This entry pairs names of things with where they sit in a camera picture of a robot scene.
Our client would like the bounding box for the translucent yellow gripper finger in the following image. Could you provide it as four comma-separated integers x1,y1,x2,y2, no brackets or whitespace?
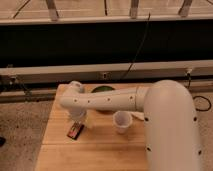
84,114,94,129

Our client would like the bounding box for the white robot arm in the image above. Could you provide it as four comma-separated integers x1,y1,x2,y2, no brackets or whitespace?
60,80,204,171

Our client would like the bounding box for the green bowl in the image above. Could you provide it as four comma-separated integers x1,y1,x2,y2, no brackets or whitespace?
91,85,115,93

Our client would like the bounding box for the white soap bar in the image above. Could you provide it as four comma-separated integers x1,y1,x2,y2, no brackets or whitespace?
131,112,144,121

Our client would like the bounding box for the white rail bar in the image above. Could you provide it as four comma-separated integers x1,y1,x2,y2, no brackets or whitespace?
0,60,213,84

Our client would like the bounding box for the black floor cable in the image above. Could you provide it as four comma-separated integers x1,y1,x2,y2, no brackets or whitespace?
184,71,212,113

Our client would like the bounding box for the black hanging cable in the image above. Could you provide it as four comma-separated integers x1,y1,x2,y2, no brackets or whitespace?
119,12,152,81

